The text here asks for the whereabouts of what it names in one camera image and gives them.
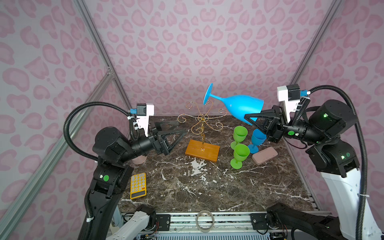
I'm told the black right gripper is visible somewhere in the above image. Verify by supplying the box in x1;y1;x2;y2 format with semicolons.
246;106;327;146

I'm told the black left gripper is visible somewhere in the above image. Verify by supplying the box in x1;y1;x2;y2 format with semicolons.
119;120;186;166

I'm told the blue wine glass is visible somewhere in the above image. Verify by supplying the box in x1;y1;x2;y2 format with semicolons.
248;129;267;154
203;83;264;125

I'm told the green wine glass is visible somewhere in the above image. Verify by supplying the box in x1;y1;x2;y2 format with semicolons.
231;126;248;150
231;144;250;170

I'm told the gold wire rack wooden base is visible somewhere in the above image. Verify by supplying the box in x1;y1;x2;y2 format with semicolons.
177;100;228;163

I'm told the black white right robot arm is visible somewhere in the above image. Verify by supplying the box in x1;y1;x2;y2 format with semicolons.
245;97;384;240

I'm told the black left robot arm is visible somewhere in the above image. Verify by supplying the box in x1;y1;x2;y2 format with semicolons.
78;121;187;240

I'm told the pink pencil case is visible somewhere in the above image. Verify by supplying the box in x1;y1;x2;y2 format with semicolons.
252;147;278;165

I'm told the pink pen holder cup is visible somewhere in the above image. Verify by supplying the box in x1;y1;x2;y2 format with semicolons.
132;156;147;165

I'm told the yellow calculator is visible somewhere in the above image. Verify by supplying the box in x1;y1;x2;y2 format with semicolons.
130;173;147;200

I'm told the clear tape roll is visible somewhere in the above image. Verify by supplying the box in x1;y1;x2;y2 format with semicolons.
195;210;215;233

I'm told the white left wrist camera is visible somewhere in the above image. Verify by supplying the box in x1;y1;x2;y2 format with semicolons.
127;104;155;137

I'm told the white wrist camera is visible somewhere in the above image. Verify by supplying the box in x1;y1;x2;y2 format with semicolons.
277;84;311;123
127;104;155;137

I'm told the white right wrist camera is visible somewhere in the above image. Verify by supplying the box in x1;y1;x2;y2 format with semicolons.
277;84;311;123

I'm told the aluminium front rail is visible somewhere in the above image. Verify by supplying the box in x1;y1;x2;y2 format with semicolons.
78;211;346;240

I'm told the aluminium frame strut left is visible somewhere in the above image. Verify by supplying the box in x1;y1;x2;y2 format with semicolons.
1;73;115;240

